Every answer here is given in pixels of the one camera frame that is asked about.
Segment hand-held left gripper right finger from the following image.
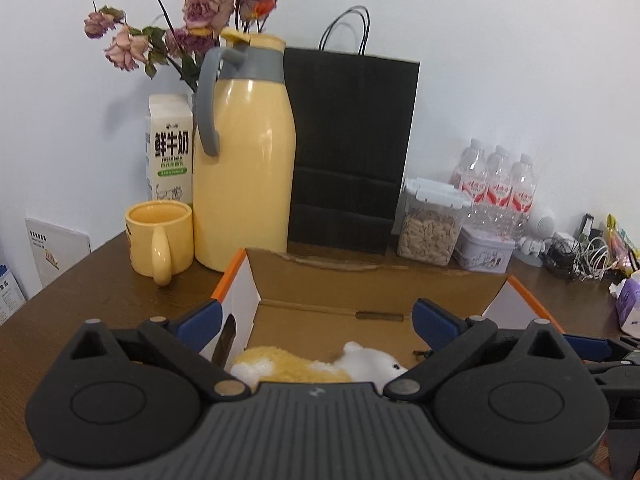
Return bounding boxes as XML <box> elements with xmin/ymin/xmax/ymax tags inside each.
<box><xmin>382</xmin><ymin>297</ymin><xmax>566</xmax><ymax>403</ymax></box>

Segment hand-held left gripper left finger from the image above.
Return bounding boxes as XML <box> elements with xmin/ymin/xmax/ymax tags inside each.
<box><xmin>67</xmin><ymin>300</ymin><xmax>251</xmax><ymax>403</ymax></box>

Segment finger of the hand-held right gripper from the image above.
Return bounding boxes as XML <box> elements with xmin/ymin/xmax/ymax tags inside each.
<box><xmin>585</xmin><ymin>362</ymin><xmax>640</xmax><ymax>392</ymax></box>
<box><xmin>562</xmin><ymin>332</ymin><xmax>640</xmax><ymax>366</ymax></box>

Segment yellow and white plush toy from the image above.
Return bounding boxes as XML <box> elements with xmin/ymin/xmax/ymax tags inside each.
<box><xmin>230</xmin><ymin>341</ymin><xmax>408</xmax><ymax>393</ymax></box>

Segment orange cardboard box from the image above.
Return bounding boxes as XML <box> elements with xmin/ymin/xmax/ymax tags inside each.
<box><xmin>210</xmin><ymin>247</ymin><xmax>566</xmax><ymax>396</ymax></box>

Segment purple tissue pack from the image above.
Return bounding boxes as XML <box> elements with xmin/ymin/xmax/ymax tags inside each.
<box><xmin>609</xmin><ymin>270</ymin><xmax>640</xmax><ymax>338</ymax></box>

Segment printed tin box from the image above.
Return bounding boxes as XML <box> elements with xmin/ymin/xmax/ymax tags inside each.
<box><xmin>454</xmin><ymin>225</ymin><xmax>516</xmax><ymax>273</ymax></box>

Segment clear seed container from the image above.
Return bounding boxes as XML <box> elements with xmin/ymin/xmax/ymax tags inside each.
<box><xmin>396</xmin><ymin>177</ymin><xmax>473</xmax><ymax>267</ymax></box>

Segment yellow mug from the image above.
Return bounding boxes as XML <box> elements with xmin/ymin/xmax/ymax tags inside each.
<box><xmin>125</xmin><ymin>200</ymin><xmax>195</xmax><ymax>287</ymax></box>

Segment colourful snack packets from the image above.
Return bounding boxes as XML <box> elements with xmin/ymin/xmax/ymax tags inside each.
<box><xmin>606</xmin><ymin>214</ymin><xmax>640</xmax><ymax>276</ymax></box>

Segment white robot speaker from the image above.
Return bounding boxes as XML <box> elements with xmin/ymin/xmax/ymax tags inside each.
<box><xmin>517</xmin><ymin>212</ymin><xmax>558</xmax><ymax>267</ymax></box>

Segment clear water bottle red label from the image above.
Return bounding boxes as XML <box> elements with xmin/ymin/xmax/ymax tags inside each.
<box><xmin>449</xmin><ymin>138</ymin><xmax>490</xmax><ymax>226</ymax></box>
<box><xmin>507</xmin><ymin>153</ymin><xmax>538</xmax><ymax>241</ymax></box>
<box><xmin>480</xmin><ymin>145</ymin><xmax>515</xmax><ymax>233</ymax></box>

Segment yellow thermos jug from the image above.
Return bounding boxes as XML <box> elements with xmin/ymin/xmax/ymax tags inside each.
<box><xmin>192</xmin><ymin>27</ymin><xmax>296</xmax><ymax>273</ymax></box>

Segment white milk carton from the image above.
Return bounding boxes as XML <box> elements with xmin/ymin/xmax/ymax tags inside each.
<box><xmin>145</xmin><ymin>93</ymin><xmax>195</xmax><ymax>206</ymax></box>

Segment blue booklet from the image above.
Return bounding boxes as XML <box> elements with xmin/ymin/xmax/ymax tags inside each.
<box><xmin>0</xmin><ymin>260</ymin><xmax>27</xmax><ymax>328</ymax></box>

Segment black paper bag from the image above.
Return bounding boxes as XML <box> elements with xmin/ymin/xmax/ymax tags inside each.
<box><xmin>283</xmin><ymin>6</ymin><xmax>421</xmax><ymax>256</ymax></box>

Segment dried pink rose bouquet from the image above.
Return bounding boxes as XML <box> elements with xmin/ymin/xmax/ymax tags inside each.
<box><xmin>84</xmin><ymin>0</ymin><xmax>278</xmax><ymax>93</ymax></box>

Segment white cable tangle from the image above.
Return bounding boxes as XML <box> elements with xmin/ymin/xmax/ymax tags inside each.
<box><xmin>575</xmin><ymin>234</ymin><xmax>625</xmax><ymax>281</ymax></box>

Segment black power adapter with cable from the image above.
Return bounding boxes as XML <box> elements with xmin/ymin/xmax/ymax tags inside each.
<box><xmin>542</xmin><ymin>237</ymin><xmax>582</xmax><ymax>281</ymax></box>

